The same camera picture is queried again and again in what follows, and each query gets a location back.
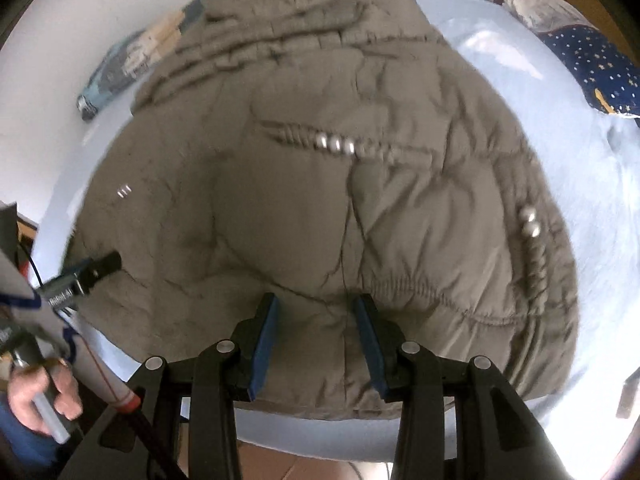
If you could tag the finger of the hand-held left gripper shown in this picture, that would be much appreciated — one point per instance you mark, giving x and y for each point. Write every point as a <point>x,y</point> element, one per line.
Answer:
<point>105,263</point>

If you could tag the wooden bedside furniture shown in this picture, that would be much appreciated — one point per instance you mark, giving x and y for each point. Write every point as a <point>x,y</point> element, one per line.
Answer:
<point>27,230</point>

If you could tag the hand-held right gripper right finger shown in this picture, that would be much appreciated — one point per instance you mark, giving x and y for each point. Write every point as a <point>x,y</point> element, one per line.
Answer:
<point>372,345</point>

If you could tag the navy star print pillow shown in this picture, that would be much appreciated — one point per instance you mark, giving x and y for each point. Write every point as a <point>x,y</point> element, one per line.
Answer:
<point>600,70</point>

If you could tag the olive puffer jacket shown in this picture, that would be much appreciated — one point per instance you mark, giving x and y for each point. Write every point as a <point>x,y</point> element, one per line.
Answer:
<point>300,185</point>

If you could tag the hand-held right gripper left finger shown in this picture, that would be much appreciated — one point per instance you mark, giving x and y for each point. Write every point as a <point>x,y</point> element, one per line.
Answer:
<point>262,345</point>

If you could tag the person's left hand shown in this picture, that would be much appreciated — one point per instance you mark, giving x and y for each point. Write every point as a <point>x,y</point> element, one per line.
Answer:
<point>30,395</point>

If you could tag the person's blue trousers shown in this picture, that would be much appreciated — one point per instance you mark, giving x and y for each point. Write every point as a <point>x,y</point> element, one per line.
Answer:
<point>20,445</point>

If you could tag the white red house print cloth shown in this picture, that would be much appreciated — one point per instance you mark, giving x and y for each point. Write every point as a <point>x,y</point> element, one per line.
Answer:
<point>540,10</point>

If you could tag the patchwork cartoon quilt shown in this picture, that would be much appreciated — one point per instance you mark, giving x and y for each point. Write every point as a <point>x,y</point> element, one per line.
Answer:
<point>130,55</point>

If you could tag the light blue cloud bed sheet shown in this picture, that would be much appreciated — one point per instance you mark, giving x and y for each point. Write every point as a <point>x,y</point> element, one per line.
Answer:
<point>480,60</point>

